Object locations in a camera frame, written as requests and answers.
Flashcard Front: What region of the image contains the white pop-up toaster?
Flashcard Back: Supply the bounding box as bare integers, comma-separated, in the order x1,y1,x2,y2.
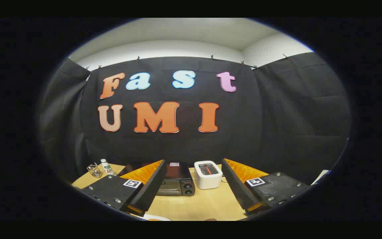
194,160,223,190

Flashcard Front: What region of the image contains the white flat panel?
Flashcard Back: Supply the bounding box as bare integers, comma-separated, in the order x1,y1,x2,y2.
311,169,330,185

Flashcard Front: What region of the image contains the clear utensil holder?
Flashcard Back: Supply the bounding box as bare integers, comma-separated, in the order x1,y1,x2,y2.
87,163,103,178

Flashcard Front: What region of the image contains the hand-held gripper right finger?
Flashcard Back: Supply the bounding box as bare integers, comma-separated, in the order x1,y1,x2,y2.
221,158,311,215

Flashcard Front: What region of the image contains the small white bottle green label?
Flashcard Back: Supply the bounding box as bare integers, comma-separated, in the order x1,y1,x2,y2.
100,159,116,176

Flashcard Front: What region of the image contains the black toaster oven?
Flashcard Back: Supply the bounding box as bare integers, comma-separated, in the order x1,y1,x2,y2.
117,161,196,197

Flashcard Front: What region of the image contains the white square plate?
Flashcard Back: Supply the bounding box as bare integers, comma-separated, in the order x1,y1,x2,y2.
143,214,171,221

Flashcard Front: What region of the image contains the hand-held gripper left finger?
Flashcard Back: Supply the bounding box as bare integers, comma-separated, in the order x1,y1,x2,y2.
82,159,167,216

